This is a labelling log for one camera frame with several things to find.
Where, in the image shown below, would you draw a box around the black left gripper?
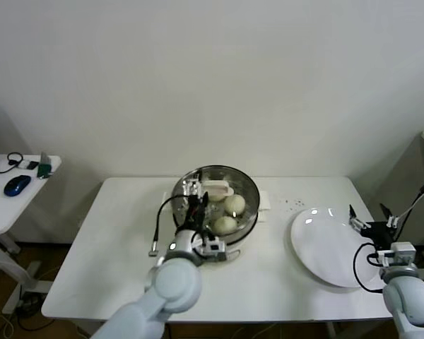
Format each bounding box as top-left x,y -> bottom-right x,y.
182,170 -> 210,233

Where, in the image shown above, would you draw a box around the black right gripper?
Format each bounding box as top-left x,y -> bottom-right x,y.
349,202 -> 401,249

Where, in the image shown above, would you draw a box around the round glass pot lid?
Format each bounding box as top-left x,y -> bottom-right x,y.
170,163 -> 261,236

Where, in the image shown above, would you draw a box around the stainless steel steamer basket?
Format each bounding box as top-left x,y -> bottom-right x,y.
170,164 -> 261,245

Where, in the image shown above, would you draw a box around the steel steamer pot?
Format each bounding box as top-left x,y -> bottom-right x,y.
160,190 -> 271,264

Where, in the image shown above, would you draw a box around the large white plate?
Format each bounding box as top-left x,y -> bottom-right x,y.
290,207 -> 382,289

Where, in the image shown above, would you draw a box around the blue computer mouse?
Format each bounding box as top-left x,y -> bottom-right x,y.
3,174 -> 32,198

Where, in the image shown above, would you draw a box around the white side desk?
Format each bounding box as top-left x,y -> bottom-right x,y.
0,154 -> 62,316

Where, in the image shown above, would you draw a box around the floor power strip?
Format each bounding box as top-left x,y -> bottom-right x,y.
19,290 -> 47,309

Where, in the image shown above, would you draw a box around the thin white cable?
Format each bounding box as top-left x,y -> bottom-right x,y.
398,196 -> 421,218

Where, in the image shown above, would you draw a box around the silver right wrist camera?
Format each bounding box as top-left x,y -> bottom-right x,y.
375,241 -> 418,268

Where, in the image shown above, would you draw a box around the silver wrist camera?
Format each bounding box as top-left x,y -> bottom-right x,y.
196,235 -> 228,259
375,241 -> 418,268

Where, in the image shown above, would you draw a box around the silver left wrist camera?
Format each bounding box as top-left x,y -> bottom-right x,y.
196,235 -> 228,259

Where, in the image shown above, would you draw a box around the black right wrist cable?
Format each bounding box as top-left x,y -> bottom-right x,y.
353,242 -> 385,294

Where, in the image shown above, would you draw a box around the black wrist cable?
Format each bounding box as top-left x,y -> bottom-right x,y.
147,196 -> 192,258
353,242 -> 385,294

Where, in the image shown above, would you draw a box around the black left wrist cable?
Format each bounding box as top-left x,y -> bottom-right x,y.
147,196 -> 192,258

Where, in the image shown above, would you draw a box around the black looped cord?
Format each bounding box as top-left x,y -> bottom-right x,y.
0,152 -> 24,176

